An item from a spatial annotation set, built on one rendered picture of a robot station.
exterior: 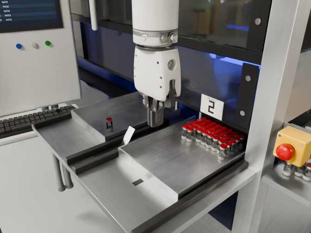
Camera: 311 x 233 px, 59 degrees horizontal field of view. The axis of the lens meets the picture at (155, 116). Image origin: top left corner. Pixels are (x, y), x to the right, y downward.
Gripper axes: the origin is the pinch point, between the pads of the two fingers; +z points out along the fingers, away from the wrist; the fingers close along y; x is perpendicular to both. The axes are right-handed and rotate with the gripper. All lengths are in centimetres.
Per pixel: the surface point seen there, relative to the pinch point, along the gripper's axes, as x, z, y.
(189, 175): -12.1, 22.2, -0.3
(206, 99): -27.9, 6.5, 9.0
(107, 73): -36, 19, 84
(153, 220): 6.6, 20.4, -7.4
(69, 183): -10, 88, 97
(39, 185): 0, 110, 136
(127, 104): -26, 22, 51
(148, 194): 1.0, 22.4, 1.4
